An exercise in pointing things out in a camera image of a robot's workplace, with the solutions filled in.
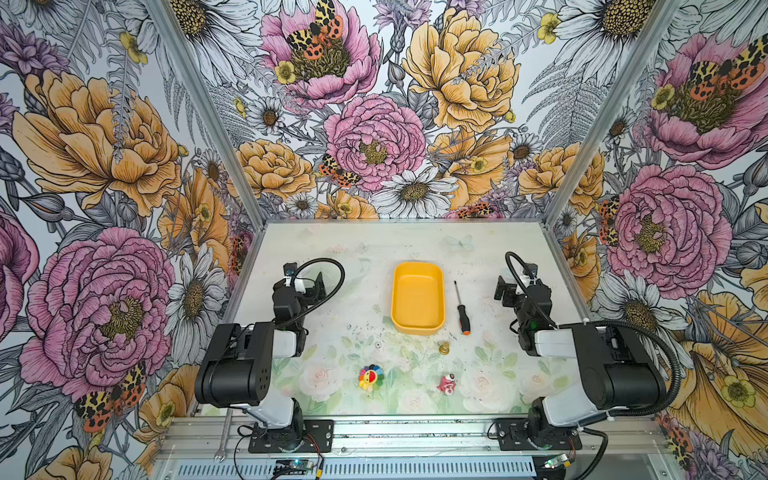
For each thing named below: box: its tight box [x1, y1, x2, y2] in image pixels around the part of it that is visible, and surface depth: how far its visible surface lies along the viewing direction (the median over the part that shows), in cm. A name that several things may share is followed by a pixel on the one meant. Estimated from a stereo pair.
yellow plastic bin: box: [391, 261, 446, 336], surface depth 104 cm
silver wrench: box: [214, 408, 233, 463], surface depth 74 cm
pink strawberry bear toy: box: [436, 373, 457, 396], surface depth 80 cm
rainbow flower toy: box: [358, 364, 385, 392], surface depth 84 cm
